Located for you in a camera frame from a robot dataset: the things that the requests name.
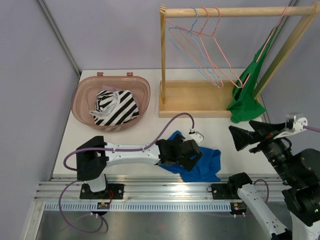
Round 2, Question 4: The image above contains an aluminium mounting rail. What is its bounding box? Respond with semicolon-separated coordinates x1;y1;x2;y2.
34;173;290;202

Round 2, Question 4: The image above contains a white slotted cable duct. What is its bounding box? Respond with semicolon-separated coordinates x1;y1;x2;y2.
45;201;231;212

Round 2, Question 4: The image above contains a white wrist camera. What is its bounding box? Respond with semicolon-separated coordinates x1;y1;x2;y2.
188;128;205;144
274;112;308;139

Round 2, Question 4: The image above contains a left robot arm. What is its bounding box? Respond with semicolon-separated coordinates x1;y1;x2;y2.
75;132;204;200

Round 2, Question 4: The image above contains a green tank top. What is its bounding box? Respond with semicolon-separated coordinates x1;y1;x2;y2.
226;24;278;124

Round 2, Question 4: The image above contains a blue wire hanger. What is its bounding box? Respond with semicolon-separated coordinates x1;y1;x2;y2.
166;7;220;87

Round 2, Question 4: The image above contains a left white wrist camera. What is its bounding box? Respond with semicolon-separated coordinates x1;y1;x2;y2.
188;128;205;144

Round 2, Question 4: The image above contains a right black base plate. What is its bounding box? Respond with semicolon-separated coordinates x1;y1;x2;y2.
210;183;234;200

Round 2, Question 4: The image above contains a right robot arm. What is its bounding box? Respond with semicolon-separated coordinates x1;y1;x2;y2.
226;117;320;240

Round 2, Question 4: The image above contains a blue tank top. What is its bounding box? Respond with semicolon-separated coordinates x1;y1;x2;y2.
159;131;221;183

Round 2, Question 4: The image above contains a pink plastic basin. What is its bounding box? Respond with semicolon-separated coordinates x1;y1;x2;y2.
71;72;151;132

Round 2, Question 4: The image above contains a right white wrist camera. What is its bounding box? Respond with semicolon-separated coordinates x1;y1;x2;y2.
274;112;308;139

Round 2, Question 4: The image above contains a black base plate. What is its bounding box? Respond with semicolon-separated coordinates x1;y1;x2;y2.
210;183;234;200
79;183;125;200

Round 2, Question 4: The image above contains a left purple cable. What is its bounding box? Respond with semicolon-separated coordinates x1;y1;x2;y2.
57;112;196;235

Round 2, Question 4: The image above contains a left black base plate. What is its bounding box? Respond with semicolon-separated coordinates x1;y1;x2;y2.
79;183;125;200

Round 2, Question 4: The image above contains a pink wire hanger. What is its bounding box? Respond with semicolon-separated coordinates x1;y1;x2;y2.
242;6;288;88
166;7;224;88
199;6;245;89

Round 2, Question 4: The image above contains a wooden clothes rack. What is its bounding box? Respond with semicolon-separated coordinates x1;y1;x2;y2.
158;2;320;118

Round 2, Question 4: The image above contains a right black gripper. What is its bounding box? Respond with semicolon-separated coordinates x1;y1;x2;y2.
229;118;298;183

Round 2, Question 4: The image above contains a black white striped tank top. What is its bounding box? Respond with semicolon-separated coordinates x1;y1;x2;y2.
89;90;140;126

